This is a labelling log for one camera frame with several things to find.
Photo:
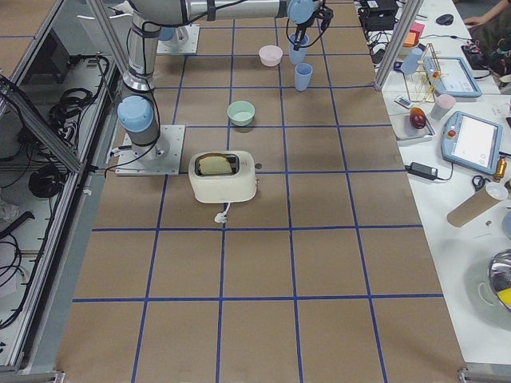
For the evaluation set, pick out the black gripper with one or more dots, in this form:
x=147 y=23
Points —
x=302 y=28

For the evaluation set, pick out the pink bowl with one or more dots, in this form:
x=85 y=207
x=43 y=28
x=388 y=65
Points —
x=270 y=55

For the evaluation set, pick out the blue cup standing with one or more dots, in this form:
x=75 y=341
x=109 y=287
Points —
x=303 y=74

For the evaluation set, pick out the mint green bowl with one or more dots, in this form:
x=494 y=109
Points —
x=241 y=113

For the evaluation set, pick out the blue cup on rack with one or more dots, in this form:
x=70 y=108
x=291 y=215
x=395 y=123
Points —
x=411 y=61

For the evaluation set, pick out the metal tray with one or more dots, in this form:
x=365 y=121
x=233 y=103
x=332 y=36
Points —
x=405 y=133

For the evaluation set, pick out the black computer mouse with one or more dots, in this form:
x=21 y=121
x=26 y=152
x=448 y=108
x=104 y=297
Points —
x=445 y=20

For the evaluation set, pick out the red apple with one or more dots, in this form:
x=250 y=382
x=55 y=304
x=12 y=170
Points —
x=417 y=118

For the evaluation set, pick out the far teach pendant tablet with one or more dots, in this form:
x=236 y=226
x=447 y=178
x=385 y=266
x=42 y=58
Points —
x=452 y=76

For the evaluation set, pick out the teach pendant tablet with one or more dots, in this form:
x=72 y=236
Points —
x=452 y=76
x=472 y=142

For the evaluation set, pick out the toast slice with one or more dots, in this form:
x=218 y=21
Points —
x=214 y=165

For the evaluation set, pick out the cream white toaster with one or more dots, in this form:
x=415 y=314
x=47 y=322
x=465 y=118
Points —
x=240 y=186

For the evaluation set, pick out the black power adapter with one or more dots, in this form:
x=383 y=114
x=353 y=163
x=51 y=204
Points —
x=421 y=170

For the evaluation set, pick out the near teach pendant tablet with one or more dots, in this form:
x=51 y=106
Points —
x=472 y=142

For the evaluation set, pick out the brass fitting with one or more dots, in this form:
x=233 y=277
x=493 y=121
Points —
x=500 y=169

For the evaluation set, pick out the cardboard tube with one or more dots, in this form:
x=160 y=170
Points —
x=481 y=201

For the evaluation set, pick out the steel mixing bowl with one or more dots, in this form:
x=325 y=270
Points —
x=495 y=290

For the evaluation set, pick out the aluminium frame post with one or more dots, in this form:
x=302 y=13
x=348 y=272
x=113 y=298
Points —
x=406 y=19

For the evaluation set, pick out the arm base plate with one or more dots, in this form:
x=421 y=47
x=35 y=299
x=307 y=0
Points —
x=189 y=48
x=164 y=159

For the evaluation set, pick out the gold wire rack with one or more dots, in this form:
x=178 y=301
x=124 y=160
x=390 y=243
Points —
x=422 y=85

